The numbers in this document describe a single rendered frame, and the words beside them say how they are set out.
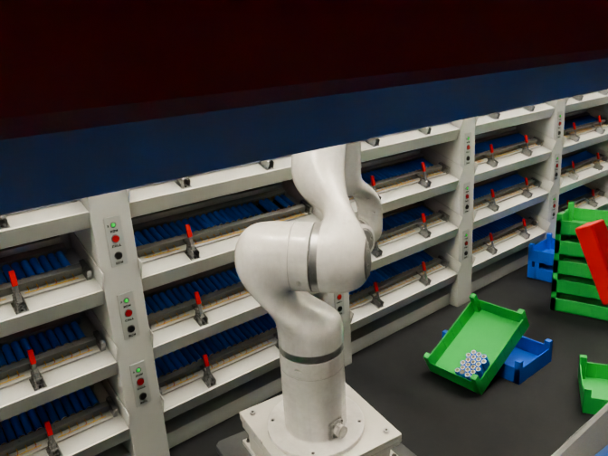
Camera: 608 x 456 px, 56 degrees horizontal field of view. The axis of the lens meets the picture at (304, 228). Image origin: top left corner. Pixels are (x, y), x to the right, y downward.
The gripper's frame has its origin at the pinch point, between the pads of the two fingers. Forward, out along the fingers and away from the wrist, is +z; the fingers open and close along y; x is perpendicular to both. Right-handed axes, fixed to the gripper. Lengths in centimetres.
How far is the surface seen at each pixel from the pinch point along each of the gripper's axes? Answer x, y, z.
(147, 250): 4.4, -37.5, 10.6
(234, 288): -14.2, -12.6, 13.4
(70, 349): -15, -61, 13
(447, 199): -8, 88, 12
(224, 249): -0.3, -17.5, 6.0
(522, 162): -1, 134, 6
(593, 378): -63, 74, -48
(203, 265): -2.9, -24.9, 5.9
